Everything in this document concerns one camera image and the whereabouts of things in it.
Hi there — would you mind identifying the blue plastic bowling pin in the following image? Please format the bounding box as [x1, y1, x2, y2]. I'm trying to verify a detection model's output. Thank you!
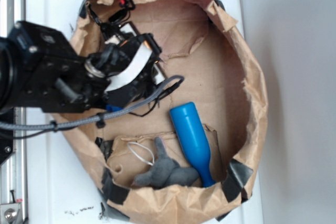
[170, 102, 215, 187]

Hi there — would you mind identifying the aluminium frame rail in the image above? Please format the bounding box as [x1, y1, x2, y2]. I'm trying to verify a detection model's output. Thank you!
[1, 0, 28, 223]

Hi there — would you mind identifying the grey braided cable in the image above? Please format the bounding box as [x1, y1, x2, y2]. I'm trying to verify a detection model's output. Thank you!
[0, 75, 185, 133]

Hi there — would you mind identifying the grey plush bunny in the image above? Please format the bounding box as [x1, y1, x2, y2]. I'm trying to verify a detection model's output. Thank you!
[132, 137, 199, 189]

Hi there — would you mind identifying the brown paper lined bin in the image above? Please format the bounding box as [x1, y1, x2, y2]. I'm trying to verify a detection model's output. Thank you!
[51, 0, 268, 223]

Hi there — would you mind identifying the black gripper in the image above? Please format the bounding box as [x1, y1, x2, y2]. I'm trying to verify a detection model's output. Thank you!
[85, 22, 166, 108]

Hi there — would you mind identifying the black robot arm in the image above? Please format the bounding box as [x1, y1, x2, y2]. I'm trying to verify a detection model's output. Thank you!
[1, 22, 166, 113]

